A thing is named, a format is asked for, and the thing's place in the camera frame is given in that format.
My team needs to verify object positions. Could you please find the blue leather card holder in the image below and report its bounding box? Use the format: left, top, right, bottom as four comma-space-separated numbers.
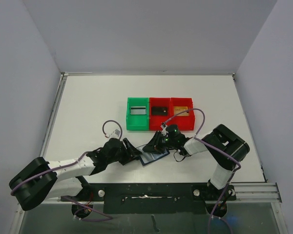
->
137, 146, 170, 166

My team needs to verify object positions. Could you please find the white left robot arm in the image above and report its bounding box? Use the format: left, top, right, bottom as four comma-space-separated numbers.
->
9, 138, 142, 211

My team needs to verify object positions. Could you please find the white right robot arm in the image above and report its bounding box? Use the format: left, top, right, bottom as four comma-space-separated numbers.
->
142, 124, 250, 199

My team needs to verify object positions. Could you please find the black credit card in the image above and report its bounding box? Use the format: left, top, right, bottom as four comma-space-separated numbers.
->
151, 106, 168, 116

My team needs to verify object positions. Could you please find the gold credit card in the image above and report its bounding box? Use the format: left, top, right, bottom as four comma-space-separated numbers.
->
173, 106, 189, 116

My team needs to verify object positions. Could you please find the silver credit card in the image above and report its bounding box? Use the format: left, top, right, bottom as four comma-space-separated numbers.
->
130, 106, 147, 115

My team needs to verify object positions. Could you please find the middle red plastic bin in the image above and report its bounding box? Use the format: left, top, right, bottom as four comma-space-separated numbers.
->
149, 97, 171, 131

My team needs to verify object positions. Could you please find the red plastic bin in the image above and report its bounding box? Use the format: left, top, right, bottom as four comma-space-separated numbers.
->
169, 97, 195, 131
149, 97, 171, 131

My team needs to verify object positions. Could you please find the right red plastic bin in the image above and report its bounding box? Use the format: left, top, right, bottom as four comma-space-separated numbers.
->
169, 97, 195, 131

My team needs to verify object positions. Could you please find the green plastic bin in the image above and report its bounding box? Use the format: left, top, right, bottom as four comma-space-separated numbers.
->
126, 97, 149, 131

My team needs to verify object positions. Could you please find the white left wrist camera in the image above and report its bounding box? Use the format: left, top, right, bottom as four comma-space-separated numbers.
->
110, 129, 122, 138

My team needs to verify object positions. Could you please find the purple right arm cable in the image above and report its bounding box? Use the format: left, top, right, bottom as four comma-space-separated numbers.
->
161, 108, 242, 234

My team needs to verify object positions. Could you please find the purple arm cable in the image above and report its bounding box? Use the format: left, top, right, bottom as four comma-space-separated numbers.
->
11, 120, 124, 195
161, 108, 242, 234

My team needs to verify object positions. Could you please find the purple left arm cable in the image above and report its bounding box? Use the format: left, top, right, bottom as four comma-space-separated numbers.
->
11, 120, 124, 195

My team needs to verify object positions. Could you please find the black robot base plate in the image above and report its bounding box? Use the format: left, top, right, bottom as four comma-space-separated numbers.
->
72, 178, 236, 215

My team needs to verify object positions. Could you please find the aluminium table edge rail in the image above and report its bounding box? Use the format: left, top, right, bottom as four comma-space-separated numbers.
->
6, 72, 92, 234

